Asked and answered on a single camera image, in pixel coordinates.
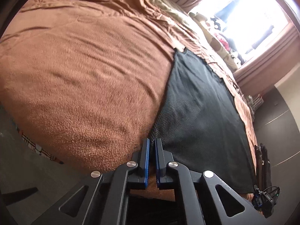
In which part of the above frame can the beige pillow bedding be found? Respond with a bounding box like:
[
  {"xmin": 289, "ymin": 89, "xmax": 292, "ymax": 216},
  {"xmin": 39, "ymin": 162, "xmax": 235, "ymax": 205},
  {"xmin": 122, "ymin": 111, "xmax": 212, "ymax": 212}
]
[{"xmin": 149, "ymin": 0, "xmax": 206, "ymax": 42}]

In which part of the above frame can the black sleeveless top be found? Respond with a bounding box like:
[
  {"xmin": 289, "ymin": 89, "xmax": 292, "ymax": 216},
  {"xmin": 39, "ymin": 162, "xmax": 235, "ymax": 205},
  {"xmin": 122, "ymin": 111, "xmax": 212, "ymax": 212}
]
[{"xmin": 149, "ymin": 49, "xmax": 256, "ymax": 194}]

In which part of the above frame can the white rack on cabinet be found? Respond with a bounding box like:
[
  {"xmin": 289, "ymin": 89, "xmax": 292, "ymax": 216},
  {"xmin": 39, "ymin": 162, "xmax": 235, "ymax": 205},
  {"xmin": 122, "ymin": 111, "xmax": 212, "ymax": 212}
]
[{"xmin": 246, "ymin": 94, "xmax": 264, "ymax": 113}]

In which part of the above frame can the bear print window cushion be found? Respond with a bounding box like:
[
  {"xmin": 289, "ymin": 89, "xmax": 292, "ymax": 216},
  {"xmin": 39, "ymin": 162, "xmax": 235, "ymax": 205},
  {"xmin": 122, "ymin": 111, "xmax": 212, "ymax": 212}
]
[{"xmin": 189, "ymin": 12, "xmax": 238, "ymax": 72}]

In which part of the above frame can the brown bed blanket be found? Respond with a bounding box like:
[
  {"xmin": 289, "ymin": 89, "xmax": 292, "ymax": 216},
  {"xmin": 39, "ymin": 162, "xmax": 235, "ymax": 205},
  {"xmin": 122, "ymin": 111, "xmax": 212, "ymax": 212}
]
[{"xmin": 1, "ymin": 0, "xmax": 256, "ymax": 172}]

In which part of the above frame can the right pink curtain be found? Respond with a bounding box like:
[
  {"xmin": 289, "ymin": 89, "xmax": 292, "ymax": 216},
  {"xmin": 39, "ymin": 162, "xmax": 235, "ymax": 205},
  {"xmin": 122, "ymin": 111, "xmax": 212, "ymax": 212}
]
[{"xmin": 234, "ymin": 23, "xmax": 299, "ymax": 96}]

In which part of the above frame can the red cloth on sill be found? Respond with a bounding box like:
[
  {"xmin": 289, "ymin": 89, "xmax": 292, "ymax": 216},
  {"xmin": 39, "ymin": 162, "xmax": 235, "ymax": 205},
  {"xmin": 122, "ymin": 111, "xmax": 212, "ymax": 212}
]
[{"xmin": 216, "ymin": 34, "xmax": 231, "ymax": 51}]

